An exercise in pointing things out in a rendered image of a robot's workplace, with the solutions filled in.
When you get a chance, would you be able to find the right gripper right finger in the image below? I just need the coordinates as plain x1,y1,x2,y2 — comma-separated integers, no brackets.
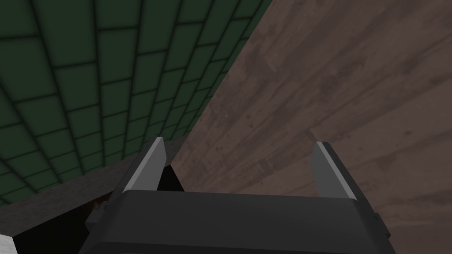
310,141,364,202

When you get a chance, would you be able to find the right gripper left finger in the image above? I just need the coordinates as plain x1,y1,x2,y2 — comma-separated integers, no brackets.
112,136,167,194

